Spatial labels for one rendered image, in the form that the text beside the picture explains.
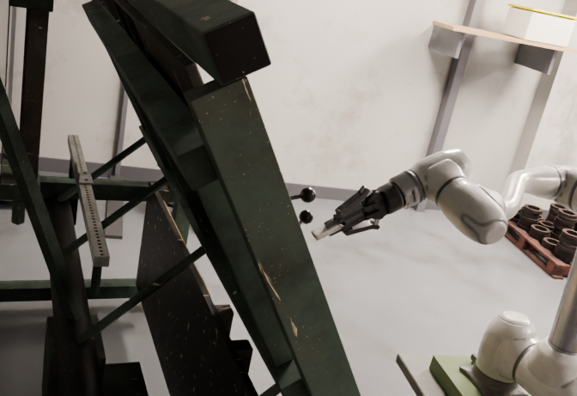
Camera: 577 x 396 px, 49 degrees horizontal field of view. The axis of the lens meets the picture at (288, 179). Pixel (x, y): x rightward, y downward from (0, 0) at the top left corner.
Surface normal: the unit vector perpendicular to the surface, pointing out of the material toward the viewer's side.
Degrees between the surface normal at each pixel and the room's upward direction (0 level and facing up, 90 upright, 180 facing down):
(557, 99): 90
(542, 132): 90
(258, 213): 90
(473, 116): 90
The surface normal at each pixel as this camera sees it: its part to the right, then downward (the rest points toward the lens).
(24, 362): 0.19, -0.93
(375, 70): 0.22, 0.36
